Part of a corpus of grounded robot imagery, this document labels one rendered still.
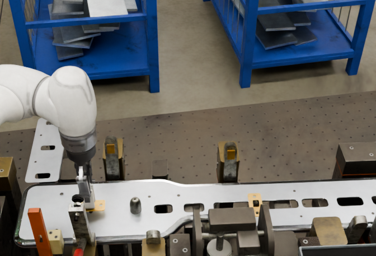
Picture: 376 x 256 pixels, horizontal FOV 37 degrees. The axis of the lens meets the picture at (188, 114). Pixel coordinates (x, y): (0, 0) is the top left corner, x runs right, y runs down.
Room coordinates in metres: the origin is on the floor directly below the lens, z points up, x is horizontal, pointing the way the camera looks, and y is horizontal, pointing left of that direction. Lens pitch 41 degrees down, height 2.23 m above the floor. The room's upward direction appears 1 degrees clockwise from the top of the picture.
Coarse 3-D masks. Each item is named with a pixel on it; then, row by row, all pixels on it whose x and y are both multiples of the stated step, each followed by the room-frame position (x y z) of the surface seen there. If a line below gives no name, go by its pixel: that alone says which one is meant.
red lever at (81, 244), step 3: (81, 240) 0.85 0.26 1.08; (84, 240) 0.85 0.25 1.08; (87, 240) 0.87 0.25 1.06; (81, 243) 0.84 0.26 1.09; (84, 243) 0.84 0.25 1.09; (78, 246) 0.82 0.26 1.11; (81, 246) 0.82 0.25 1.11; (84, 246) 0.83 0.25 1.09; (78, 249) 0.80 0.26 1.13; (81, 249) 0.80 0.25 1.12; (75, 252) 0.78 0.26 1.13; (78, 252) 0.78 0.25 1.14; (81, 252) 0.79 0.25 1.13; (75, 255) 0.76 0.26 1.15; (78, 255) 0.77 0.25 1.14; (81, 255) 0.77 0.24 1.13
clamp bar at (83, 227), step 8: (72, 200) 0.88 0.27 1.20; (80, 200) 0.88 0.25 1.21; (72, 208) 0.85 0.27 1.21; (80, 208) 0.85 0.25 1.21; (72, 216) 0.84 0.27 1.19; (80, 216) 0.84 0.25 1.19; (72, 224) 0.85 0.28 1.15; (80, 224) 0.85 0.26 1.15; (88, 224) 0.87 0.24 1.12; (80, 232) 0.85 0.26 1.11; (88, 232) 0.86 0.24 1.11; (88, 240) 0.86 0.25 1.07
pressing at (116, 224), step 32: (32, 192) 1.08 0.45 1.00; (64, 192) 1.08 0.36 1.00; (96, 192) 1.08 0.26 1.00; (128, 192) 1.09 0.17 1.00; (160, 192) 1.09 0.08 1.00; (192, 192) 1.09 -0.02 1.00; (224, 192) 1.09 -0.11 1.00; (256, 192) 1.09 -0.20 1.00; (288, 192) 1.09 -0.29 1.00; (320, 192) 1.09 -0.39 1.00; (352, 192) 1.09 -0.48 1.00; (64, 224) 0.97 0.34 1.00; (96, 224) 0.97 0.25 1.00; (128, 224) 0.97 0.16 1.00; (160, 224) 0.97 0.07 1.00; (256, 224) 0.97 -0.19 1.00; (288, 224) 0.98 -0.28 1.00
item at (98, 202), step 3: (96, 201) 1.03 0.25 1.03; (99, 201) 1.03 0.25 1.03; (102, 201) 1.03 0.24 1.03; (96, 204) 1.02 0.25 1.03; (99, 204) 1.02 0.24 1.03; (102, 204) 1.02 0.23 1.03; (96, 207) 1.01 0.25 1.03; (99, 207) 1.01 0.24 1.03; (102, 207) 1.01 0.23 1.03; (87, 210) 1.00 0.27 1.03; (90, 210) 1.00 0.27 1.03; (93, 210) 1.00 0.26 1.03; (96, 210) 1.00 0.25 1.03; (99, 210) 1.00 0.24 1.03; (102, 210) 1.00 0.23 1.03
